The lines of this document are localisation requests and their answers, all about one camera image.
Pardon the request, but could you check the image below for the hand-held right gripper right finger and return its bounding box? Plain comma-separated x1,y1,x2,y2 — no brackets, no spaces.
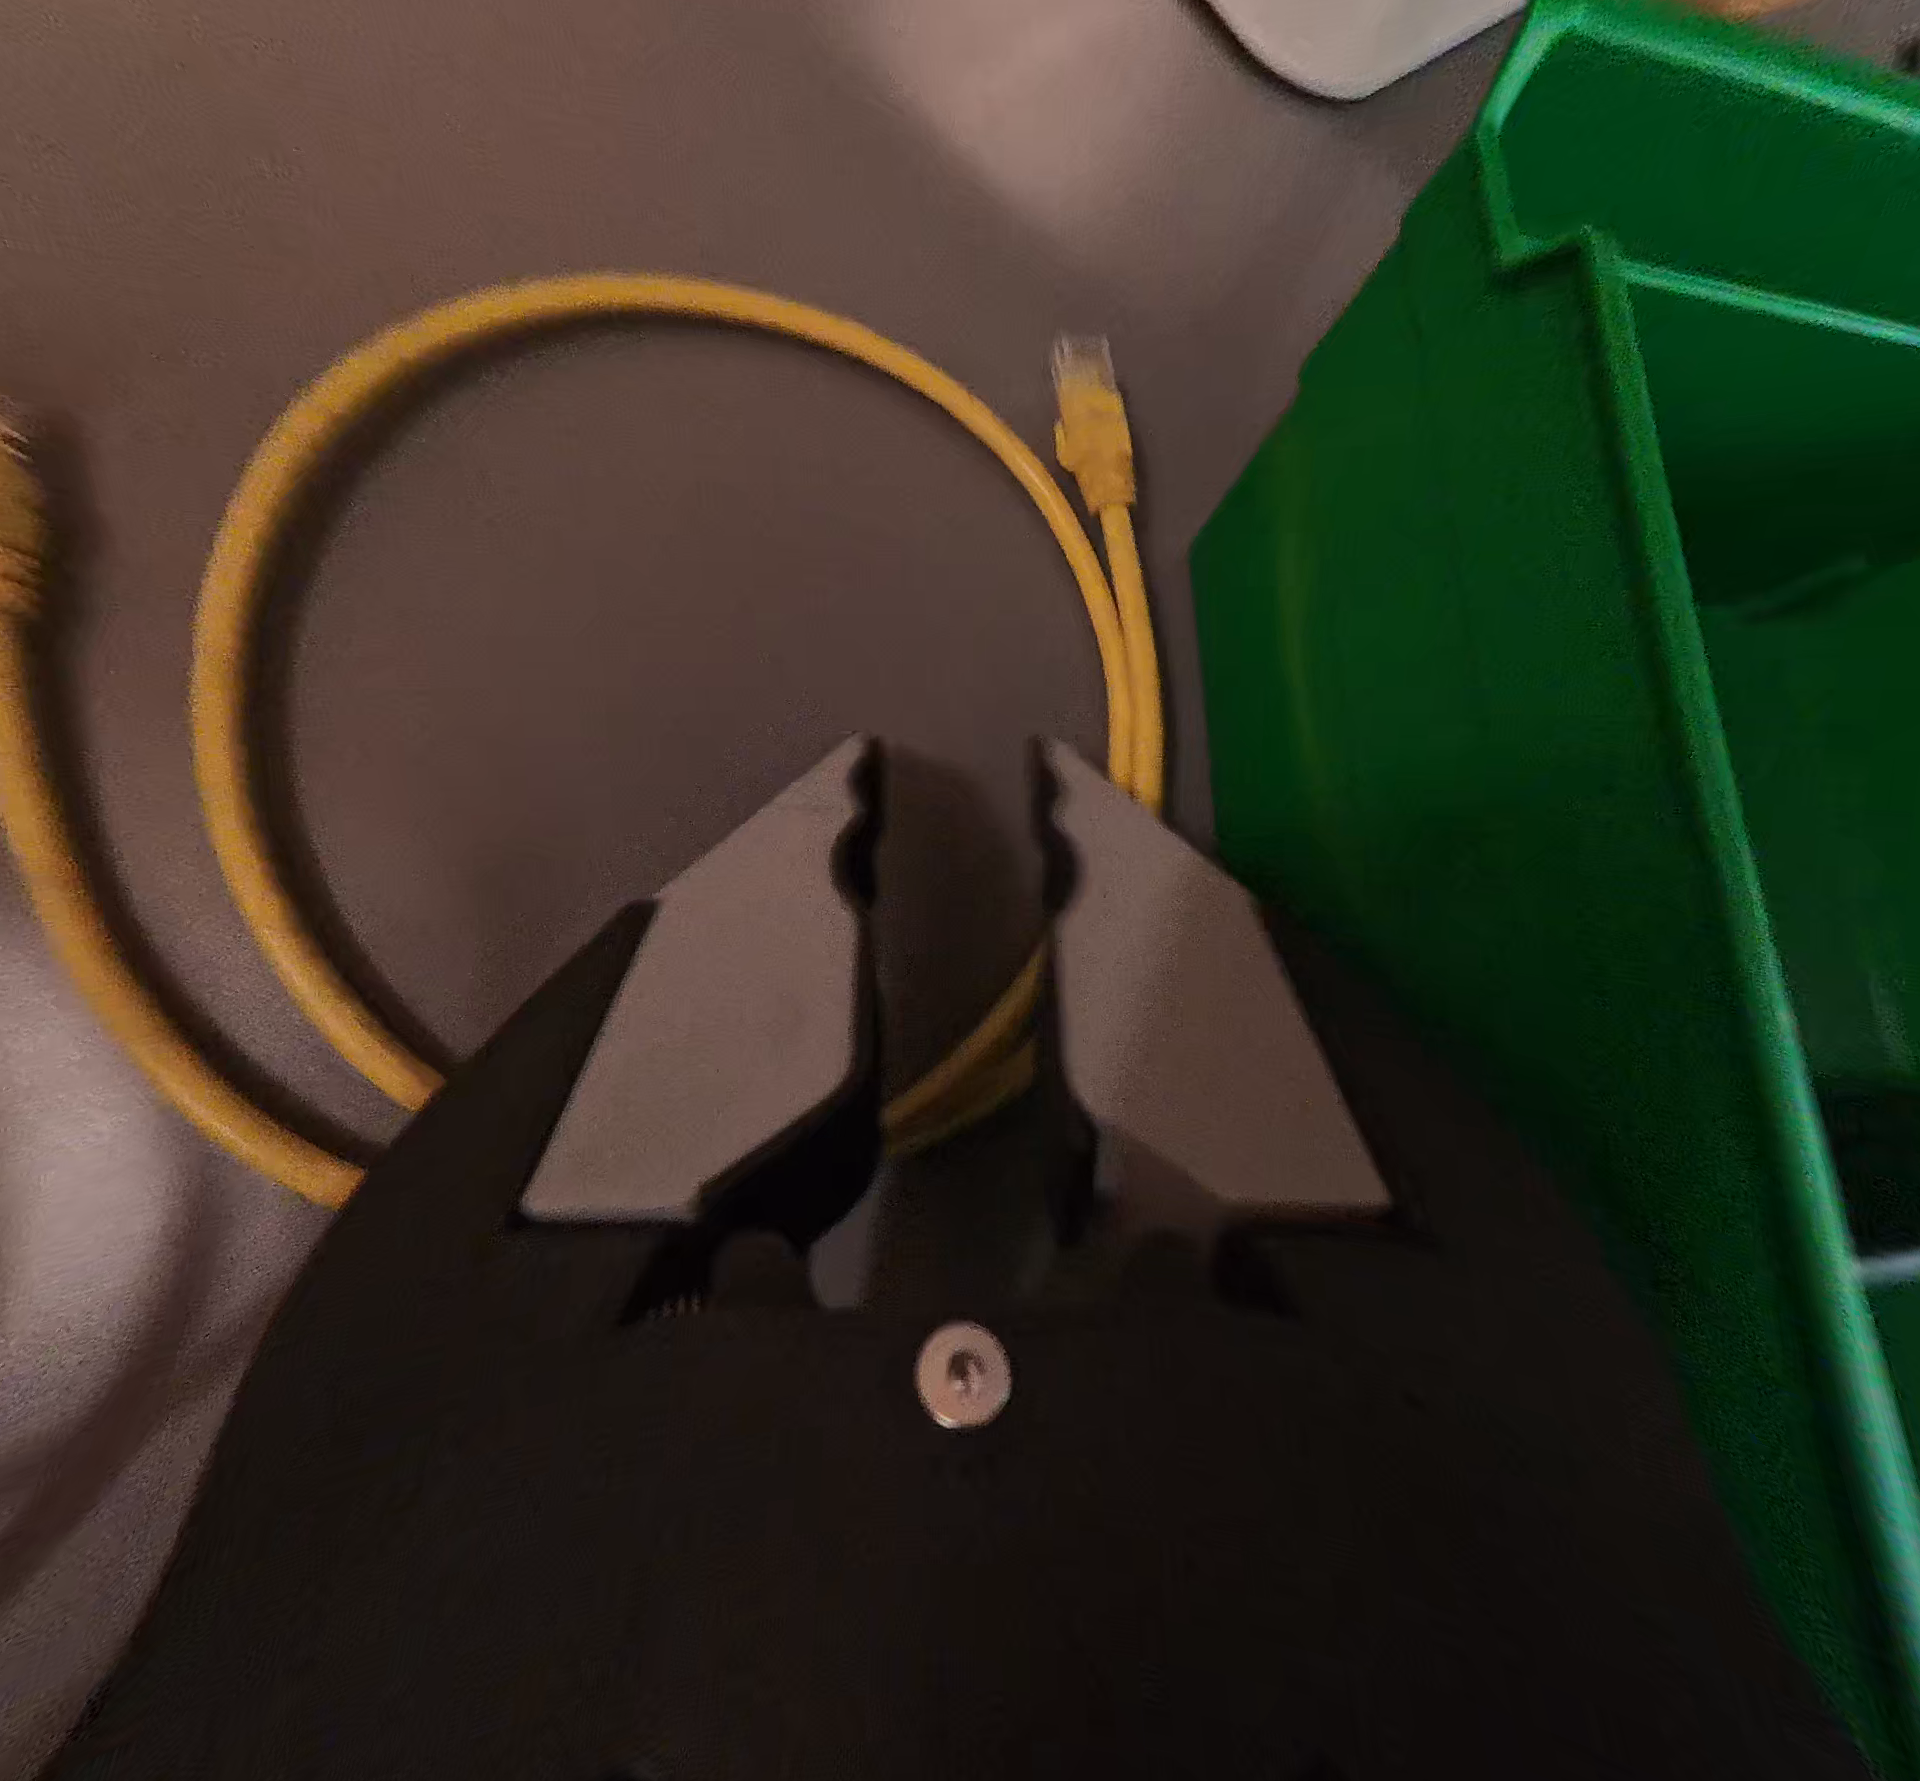
1031,737,1402,1250

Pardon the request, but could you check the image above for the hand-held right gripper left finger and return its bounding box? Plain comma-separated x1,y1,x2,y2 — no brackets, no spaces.
516,734,886,1256

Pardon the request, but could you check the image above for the green plastic bin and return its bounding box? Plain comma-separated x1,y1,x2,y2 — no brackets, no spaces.
1189,0,1920,1781

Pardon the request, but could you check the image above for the yellow ethernet cable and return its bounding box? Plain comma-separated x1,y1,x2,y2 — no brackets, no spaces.
0,273,1170,1213

